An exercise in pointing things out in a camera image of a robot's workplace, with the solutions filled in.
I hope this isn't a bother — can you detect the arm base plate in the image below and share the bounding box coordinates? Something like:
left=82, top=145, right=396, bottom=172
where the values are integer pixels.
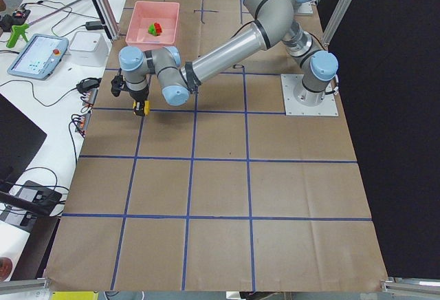
left=280, top=74, right=339, bottom=117

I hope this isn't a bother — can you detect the red toy block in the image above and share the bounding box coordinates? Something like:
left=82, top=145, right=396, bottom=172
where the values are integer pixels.
left=153, top=23, right=162, bottom=36

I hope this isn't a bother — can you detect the yellow toy block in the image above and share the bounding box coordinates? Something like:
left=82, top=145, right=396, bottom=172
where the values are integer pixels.
left=144, top=100, right=150, bottom=116

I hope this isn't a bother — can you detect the green plastic clamp tool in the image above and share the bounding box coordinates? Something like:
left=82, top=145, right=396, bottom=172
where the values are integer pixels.
left=6, top=23, right=29, bottom=48

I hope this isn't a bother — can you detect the teach pendant tablet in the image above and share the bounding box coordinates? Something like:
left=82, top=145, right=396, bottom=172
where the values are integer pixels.
left=7, top=34, right=69, bottom=80

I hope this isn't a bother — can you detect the green toy block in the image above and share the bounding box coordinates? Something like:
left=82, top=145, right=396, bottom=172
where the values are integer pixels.
left=148, top=24, right=156, bottom=36

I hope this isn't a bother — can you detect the pink plastic box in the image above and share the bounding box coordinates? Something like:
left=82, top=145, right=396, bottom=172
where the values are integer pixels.
left=125, top=1, right=179, bottom=51

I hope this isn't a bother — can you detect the white box device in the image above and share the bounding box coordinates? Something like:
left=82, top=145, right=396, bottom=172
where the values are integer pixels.
left=69, top=31, right=109, bottom=67

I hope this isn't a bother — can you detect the aluminium frame post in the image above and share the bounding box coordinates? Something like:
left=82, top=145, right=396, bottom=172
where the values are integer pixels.
left=92, top=0, right=120, bottom=41

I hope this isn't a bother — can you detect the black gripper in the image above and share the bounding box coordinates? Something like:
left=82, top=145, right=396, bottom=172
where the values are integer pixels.
left=111, top=75, right=149, bottom=116

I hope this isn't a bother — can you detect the black monitor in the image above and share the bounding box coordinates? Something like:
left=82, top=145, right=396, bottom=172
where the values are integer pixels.
left=1, top=95, right=47, bottom=192

